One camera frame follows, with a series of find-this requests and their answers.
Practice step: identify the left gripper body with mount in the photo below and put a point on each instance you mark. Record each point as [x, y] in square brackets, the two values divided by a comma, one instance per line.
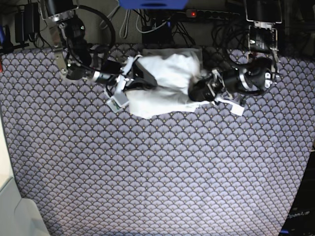
[223, 96]

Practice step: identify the right gripper body with mount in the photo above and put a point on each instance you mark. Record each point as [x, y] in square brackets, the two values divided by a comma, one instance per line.
[119, 100]

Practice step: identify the white T-shirt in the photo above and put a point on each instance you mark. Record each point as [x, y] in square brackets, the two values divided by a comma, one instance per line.
[175, 71]

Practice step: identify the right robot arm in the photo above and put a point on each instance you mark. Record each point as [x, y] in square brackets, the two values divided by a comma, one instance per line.
[76, 60]

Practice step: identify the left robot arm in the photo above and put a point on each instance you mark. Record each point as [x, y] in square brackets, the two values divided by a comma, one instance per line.
[255, 30]

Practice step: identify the blue box overhead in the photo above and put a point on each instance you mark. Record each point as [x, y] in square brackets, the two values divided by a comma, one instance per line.
[153, 4]

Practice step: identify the patterned grey table cloth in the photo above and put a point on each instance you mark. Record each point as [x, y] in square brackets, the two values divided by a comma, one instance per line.
[92, 172]

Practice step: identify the black power strip red light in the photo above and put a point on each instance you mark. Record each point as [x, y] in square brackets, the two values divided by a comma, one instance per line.
[209, 15]

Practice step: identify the black power adapter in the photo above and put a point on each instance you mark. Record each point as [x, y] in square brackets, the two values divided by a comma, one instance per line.
[27, 24]

